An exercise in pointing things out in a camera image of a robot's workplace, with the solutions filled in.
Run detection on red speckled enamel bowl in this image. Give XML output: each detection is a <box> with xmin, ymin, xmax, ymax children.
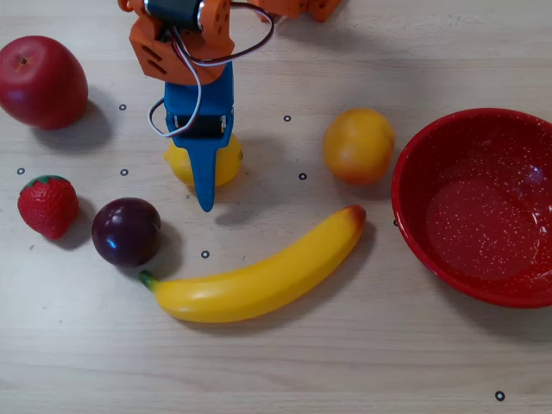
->
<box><xmin>391</xmin><ymin>107</ymin><xmax>552</xmax><ymax>310</ymax></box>

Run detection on yellow toy lemon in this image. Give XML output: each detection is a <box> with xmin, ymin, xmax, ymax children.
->
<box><xmin>162</xmin><ymin>133</ymin><xmax>244</xmax><ymax>189</ymax></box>

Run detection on dark purple toy plum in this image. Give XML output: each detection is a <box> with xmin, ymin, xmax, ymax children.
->
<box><xmin>91</xmin><ymin>197</ymin><xmax>162</xmax><ymax>268</ymax></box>

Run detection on orange toy peach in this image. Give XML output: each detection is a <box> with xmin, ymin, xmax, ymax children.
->
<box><xmin>323</xmin><ymin>107</ymin><xmax>396</xmax><ymax>186</ymax></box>

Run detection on red toy apple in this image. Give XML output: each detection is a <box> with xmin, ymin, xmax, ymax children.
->
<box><xmin>0</xmin><ymin>35</ymin><xmax>90</xmax><ymax>131</ymax></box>

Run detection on white red servo wire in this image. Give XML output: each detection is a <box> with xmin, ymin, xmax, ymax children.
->
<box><xmin>147</xmin><ymin>0</ymin><xmax>276</xmax><ymax>139</ymax></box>

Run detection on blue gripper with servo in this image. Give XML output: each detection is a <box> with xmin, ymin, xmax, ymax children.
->
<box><xmin>165</xmin><ymin>62</ymin><xmax>236</xmax><ymax>213</ymax></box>

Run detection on yellow toy banana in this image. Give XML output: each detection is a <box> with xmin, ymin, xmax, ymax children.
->
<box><xmin>137</xmin><ymin>204</ymin><xmax>367</xmax><ymax>324</ymax></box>

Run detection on red toy strawberry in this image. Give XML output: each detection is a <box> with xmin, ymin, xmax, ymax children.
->
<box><xmin>16</xmin><ymin>174</ymin><xmax>80</xmax><ymax>241</ymax></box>

